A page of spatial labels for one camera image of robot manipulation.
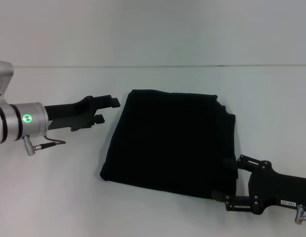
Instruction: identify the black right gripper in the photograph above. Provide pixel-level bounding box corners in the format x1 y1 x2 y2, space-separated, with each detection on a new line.
211 155 306 215

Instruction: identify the thin left gripper cable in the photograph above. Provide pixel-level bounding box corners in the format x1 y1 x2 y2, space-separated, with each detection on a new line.
31 138 67 149

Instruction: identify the black shirt with FREE print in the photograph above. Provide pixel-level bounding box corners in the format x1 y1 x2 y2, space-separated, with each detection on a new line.
99 88 239 202

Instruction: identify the silver right gripper cable plug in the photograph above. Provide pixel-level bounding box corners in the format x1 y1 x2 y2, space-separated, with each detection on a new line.
294 204 306 225

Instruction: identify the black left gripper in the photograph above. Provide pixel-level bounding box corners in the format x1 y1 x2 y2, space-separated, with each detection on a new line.
43 94 121 132

